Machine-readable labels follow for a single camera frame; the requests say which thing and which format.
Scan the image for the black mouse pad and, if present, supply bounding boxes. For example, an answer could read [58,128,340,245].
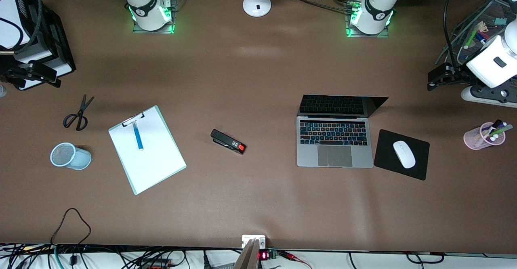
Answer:
[374,129,430,181]

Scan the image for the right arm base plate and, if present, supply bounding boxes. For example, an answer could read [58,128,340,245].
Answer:
[132,0,179,34]

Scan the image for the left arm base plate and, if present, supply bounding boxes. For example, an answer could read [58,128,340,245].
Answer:
[345,0,391,38]

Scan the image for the red wire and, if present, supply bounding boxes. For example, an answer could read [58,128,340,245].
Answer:
[279,251,312,269]

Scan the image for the black table cables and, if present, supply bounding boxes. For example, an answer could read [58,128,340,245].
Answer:
[279,0,358,13]

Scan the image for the blue marker white cap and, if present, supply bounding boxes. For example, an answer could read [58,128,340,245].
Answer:
[132,122,144,151]

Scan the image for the wooden camera stand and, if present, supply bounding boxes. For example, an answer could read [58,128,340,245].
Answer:
[233,239,261,269]

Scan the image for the pink mesh cup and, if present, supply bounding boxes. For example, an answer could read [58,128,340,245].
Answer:
[464,122,506,150]

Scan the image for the light blue mesh cup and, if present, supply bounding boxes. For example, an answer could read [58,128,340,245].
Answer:
[50,142,92,171]

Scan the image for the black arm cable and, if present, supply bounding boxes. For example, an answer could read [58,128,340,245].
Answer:
[0,0,43,55]
[443,0,462,65]

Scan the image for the white computer mouse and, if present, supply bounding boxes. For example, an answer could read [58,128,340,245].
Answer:
[393,141,416,169]

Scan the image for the silver laptop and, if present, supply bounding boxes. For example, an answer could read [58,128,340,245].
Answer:
[296,95,389,168]

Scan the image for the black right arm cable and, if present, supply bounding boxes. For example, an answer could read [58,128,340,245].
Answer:
[0,0,43,55]

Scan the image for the tangle of floor cables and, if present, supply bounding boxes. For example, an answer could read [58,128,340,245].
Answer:
[0,243,243,269]

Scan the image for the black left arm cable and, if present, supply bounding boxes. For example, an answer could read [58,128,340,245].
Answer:
[443,0,462,65]

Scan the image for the black wire mesh organizer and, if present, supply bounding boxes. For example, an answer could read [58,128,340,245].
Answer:
[435,0,517,65]

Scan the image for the black blue-handled scissors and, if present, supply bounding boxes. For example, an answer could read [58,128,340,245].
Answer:
[63,95,95,131]

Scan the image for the mint clipboard with white paper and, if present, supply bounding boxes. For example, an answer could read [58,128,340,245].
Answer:
[108,105,187,195]

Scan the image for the black stacked paper tray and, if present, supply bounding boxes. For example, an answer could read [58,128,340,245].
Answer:
[0,0,76,91]

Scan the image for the green marker in pink cup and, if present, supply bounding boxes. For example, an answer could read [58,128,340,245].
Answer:
[491,124,513,138]

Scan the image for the black looped cable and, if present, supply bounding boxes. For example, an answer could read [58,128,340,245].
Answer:
[50,208,92,246]

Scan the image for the white mounting block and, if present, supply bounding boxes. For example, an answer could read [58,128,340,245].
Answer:
[242,235,266,249]

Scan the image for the black stapler with red end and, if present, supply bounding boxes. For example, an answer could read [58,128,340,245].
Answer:
[210,129,246,155]

